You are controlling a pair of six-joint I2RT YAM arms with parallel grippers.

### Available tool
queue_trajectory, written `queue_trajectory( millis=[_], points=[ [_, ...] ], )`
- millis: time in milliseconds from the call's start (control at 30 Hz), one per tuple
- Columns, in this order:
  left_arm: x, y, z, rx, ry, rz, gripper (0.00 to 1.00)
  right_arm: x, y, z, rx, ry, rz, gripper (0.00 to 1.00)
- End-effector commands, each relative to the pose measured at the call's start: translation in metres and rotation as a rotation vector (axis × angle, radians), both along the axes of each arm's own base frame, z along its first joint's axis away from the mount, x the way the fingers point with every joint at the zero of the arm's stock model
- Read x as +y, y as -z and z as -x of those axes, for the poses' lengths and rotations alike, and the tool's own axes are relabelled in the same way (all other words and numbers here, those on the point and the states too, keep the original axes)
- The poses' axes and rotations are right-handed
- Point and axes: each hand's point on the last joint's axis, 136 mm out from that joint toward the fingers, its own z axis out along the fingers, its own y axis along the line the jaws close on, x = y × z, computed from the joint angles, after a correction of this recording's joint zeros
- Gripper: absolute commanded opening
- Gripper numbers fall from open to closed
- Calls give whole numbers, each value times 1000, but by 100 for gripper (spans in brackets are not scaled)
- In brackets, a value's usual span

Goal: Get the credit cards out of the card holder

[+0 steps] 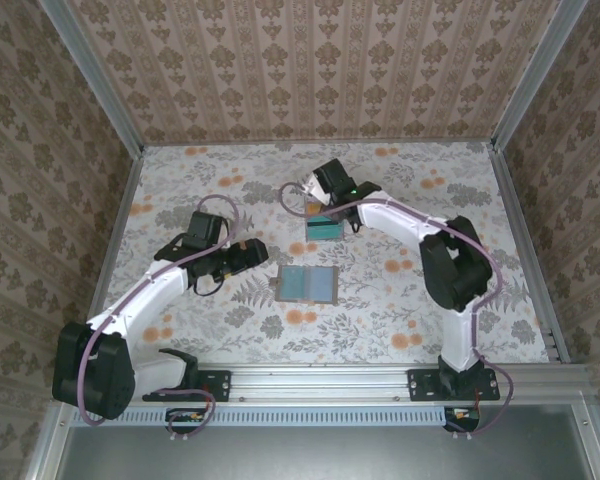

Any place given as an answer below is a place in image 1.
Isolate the grey folding card holder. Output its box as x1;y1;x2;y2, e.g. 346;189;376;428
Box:
272;264;339;306

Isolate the clear acrylic card tray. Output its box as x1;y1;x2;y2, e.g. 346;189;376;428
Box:
302;192;346;245

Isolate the green card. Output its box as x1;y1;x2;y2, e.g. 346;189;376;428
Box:
305;214;346;242

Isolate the light blue card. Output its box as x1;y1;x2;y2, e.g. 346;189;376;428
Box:
307;269;336;301

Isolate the black connector board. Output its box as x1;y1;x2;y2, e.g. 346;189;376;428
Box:
165;407;206;435
443;407;481;434

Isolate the grey metal panel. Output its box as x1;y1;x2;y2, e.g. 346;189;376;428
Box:
59;424;599;480

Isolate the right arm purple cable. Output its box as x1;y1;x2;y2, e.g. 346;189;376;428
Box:
278;180;514;441

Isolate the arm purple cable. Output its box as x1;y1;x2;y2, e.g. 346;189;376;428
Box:
278;180;514;441
78;194;242;441

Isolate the left gripper thin black cable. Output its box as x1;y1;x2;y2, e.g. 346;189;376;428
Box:
188;276;227;297

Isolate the aluminium side rail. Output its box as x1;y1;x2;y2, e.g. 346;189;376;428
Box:
490;142;572;366
72;147;146;366

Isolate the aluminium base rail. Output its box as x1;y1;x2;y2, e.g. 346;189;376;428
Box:
54;363;590;404

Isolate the white slotted cable duct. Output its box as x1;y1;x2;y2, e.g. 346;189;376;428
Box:
72;405;481;427

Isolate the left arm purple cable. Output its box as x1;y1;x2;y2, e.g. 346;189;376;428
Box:
78;194;242;441

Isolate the aluminium corner post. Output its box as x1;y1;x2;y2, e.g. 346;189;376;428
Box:
38;0;146;157
489;0;594;154

